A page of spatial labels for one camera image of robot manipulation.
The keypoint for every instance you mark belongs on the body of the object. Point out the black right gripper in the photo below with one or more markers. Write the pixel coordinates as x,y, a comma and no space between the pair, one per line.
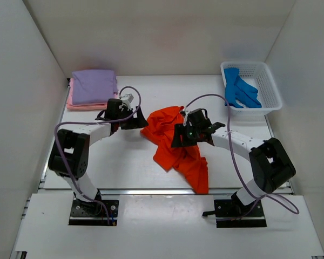
183,134

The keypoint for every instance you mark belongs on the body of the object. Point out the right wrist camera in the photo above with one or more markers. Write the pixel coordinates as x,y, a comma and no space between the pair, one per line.
184,113

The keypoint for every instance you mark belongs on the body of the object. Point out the folded pink t shirt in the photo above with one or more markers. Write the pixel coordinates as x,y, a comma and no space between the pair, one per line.
83,106

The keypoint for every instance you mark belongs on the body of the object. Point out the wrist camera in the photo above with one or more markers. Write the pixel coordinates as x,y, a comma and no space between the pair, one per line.
126,100
184,113

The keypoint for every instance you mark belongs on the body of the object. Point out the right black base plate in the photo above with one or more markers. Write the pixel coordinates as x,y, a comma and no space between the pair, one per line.
229,215

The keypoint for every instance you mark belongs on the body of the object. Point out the aluminium table edge rail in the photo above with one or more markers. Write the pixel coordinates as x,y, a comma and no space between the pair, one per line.
212,191

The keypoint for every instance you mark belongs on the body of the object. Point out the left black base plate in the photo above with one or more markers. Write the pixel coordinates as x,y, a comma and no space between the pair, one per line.
92,214

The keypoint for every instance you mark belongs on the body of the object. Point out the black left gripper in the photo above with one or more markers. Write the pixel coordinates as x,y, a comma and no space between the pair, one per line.
130,120

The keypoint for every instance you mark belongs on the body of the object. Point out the white plastic mesh basket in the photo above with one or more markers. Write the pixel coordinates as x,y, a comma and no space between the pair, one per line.
258,75

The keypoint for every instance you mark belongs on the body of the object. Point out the blue t shirt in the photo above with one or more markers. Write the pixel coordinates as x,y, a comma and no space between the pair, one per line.
238,93

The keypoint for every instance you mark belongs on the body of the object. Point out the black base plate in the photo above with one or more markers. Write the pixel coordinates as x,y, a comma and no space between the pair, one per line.
92,214
229,215

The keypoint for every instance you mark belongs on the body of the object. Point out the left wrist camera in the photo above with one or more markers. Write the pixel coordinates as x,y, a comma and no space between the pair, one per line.
126,100

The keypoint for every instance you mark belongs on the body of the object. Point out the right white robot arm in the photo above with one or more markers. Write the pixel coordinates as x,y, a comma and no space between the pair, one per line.
270,164

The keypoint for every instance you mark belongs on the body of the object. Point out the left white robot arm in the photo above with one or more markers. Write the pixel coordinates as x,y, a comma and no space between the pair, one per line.
70,152

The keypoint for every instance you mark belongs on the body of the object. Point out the folded purple t shirt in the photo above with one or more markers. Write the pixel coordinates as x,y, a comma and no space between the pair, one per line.
93,75

